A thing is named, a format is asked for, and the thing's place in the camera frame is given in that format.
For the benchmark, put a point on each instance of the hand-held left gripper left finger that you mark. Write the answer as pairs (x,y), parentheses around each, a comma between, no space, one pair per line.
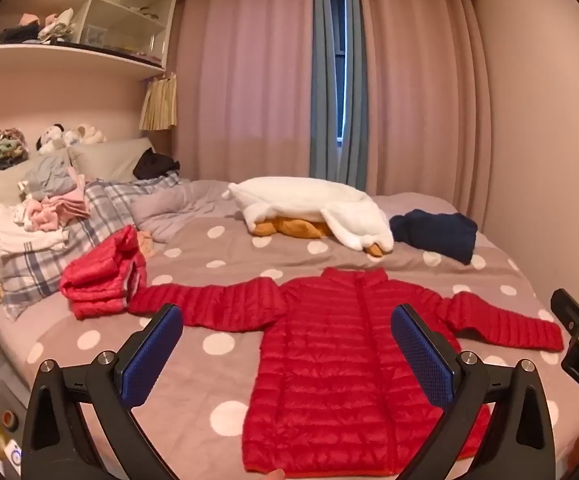
(152,355)

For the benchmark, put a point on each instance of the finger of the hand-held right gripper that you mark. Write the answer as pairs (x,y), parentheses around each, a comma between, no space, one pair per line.
(572,310)

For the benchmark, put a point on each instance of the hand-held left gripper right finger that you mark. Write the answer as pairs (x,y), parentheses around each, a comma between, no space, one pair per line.
(422,355)

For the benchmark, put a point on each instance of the red puffer jacket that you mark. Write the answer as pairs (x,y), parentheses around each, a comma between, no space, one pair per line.
(99,275)
(319,360)

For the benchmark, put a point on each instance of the polka-dot bed blanket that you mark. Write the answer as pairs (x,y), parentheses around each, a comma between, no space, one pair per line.
(209,360)

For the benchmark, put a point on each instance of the folded red puffer jacket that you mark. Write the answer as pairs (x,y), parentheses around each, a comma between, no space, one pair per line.
(99,275)

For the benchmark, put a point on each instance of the peach cloth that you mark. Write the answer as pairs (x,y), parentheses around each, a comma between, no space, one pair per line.
(145,244)

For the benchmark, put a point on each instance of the navy blue cloth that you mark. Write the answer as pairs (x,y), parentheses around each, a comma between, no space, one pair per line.
(434,232)

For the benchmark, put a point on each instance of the lilac duvet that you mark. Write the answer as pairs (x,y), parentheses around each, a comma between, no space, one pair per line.
(179,205)

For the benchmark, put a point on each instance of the tape roll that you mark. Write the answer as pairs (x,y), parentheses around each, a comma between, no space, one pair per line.
(8,418)

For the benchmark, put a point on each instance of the plaid quilt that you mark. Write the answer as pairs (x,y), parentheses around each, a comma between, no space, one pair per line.
(104,205)

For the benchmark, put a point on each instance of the white round device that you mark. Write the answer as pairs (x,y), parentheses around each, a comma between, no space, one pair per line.
(14,457)

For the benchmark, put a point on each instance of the white striped cloth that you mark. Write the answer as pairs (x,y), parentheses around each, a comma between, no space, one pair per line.
(24,235)

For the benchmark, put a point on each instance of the black cloth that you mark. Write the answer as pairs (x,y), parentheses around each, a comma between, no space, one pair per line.
(154,165)

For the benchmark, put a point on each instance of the white goose plush toy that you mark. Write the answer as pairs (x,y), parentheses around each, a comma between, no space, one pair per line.
(309,200)

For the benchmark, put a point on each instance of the grey pillow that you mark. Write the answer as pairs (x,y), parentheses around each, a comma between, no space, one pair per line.
(109,157)

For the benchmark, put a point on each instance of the pleated lamp shade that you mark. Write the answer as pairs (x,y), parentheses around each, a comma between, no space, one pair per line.
(158,102)

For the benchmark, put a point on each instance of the patterned fabric bundle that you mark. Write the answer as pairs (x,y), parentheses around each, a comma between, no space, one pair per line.
(1,150)

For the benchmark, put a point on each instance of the pink curtain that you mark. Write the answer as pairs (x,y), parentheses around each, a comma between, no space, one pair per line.
(244,75)
(419,85)

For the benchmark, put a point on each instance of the blue-grey curtain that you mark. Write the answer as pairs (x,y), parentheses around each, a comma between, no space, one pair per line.
(354,85)

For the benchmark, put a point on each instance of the window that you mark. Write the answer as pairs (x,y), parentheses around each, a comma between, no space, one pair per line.
(337,60)

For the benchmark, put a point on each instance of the white wall shelf unit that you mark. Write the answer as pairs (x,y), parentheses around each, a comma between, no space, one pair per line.
(69,55)

